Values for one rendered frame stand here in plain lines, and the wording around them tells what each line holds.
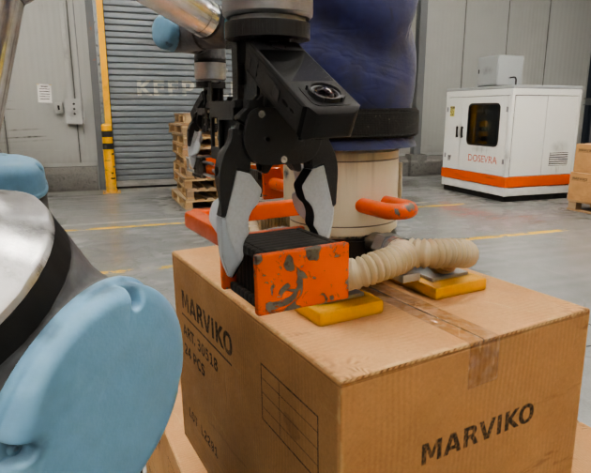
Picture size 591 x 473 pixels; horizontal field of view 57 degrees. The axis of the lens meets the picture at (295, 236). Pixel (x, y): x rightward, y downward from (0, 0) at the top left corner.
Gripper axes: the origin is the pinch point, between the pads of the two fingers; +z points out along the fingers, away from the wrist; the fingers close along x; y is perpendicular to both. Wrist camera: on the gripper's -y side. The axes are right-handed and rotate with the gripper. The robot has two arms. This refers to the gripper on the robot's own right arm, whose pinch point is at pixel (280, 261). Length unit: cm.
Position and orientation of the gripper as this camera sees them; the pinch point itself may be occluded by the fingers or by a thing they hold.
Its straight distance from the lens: 47.9
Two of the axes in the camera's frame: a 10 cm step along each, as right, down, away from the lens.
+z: 0.0, 9.7, 2.3
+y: -4.8, -2.1, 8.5
